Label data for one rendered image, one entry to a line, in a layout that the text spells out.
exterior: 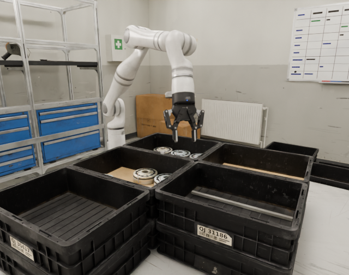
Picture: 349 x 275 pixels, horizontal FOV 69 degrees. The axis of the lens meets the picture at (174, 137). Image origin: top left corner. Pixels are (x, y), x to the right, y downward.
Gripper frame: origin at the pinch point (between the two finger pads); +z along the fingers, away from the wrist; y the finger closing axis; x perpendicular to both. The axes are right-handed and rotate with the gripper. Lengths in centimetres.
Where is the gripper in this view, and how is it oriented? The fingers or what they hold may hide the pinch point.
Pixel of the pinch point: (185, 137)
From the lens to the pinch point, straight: 83.4
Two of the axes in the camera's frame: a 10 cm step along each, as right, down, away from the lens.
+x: -2.7, 0.6, 9.6
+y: 9.6, -0.2, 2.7
